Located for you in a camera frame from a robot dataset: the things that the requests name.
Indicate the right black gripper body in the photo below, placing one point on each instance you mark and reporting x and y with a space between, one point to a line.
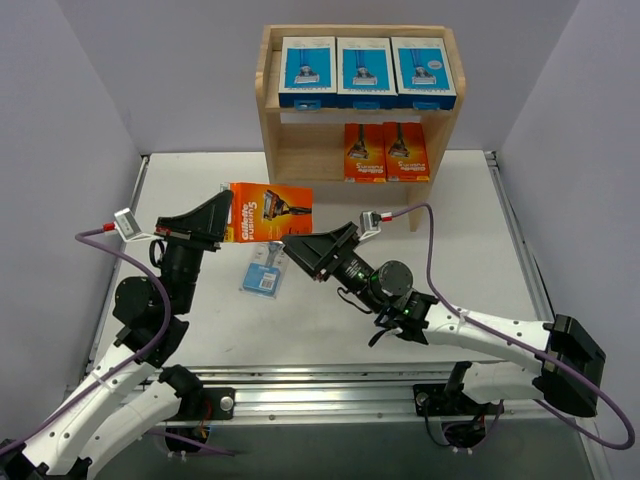
329 260

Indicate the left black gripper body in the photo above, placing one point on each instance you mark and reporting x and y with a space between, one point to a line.
189 239

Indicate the orange Gillette Styler box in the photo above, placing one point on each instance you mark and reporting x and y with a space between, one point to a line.
266 212

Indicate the clear blister razor pack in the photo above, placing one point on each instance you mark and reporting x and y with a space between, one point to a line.
265 270

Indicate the orange Gillette Fusion box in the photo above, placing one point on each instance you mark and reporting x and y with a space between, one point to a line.
364 157
406 158

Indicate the blue Harry's razor box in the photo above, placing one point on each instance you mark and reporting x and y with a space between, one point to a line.
365 73
423 74
308 78

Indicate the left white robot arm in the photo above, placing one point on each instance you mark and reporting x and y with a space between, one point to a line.
132 388

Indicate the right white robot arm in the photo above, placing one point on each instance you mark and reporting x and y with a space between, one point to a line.
557 362

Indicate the wooden shelf unit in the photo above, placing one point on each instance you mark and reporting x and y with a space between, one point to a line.
312 151

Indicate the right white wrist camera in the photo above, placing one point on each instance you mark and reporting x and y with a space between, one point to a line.
370 224

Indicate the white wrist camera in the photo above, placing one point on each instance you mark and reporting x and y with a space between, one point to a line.
370 224
128 228

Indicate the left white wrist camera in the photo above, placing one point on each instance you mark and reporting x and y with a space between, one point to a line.
128 228

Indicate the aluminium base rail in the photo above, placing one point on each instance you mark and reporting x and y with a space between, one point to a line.
306 354

